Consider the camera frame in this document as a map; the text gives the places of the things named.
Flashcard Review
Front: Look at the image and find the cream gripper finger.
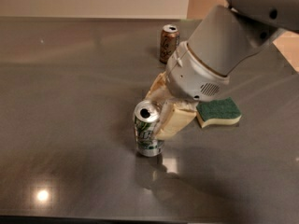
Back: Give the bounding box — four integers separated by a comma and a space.
154, 100, 197, 140
145, 73, 173, 105

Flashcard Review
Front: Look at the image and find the green white 7up can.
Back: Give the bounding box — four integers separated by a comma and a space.
133, 100, 164, 157

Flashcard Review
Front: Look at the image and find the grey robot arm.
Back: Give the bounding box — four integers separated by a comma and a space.
146, 0, 299, 140

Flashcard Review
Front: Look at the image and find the orange brown soda can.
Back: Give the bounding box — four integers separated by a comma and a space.
160, 24, 179, 63

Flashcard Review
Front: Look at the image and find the green yellow sponge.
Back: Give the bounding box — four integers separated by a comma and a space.
196, 97, 242, 128

